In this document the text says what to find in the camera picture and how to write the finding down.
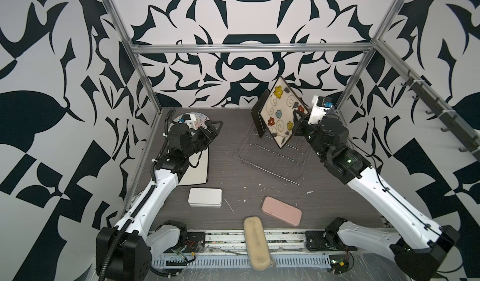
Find round speckled plate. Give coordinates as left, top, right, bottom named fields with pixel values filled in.
left=171, top=112, right=209, bottom=130

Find white square plate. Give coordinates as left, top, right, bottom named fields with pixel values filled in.
left=178, top=148, right=209, bottom=187

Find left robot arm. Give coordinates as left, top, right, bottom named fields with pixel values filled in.
left=96, top=109, right=223, bottom=280

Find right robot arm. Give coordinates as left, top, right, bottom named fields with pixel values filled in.
left=292, top=110, right=460, bottom=280

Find large black square plate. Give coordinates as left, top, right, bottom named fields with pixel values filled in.
left=251, top=90, right=270, bottom=138

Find white rectangular case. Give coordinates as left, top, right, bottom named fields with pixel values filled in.
left=187, top=188, right=223, bottom=208

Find pink rectangular case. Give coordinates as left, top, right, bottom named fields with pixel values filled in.
left=261, top=197, right=302, bottom=227

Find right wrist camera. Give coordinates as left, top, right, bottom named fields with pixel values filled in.
left=308, top=95, right=333, bottom=125

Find wire dish rack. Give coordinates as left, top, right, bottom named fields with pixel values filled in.
left=235, top=123, right=312, bottom=185

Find black wall hook rail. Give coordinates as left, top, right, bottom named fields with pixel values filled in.
left=401, top=70, right=480, bottom=162

